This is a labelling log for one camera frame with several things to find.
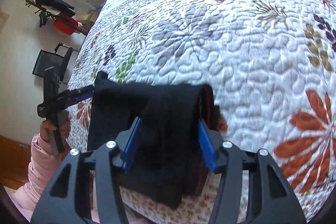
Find floral quilted bedspread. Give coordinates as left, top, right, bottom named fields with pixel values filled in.
left=68, top=0, right=335, bottom=223

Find black pants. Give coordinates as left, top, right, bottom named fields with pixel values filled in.
left=87, top=72, right=220, bottom=209

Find wooden coat rack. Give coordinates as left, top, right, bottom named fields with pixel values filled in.
left=23, top=0, right=88, bottom=36

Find pink sleeved left forearm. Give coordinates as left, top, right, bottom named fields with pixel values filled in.
left=10, top=134, right=62, bottom=221

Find person's left hand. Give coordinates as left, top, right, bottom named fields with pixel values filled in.
left=39, top=115, right=71, bottom=143

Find dark hanging garment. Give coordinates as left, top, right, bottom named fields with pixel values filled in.
left=35, top=0, right=76, bottom=17

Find cardboard box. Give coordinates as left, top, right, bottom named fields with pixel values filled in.
left=75, top=10, right=100, bottom=28

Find black mesh office chair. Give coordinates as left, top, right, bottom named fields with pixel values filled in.
left=32, top=42, right=79, bottom=83

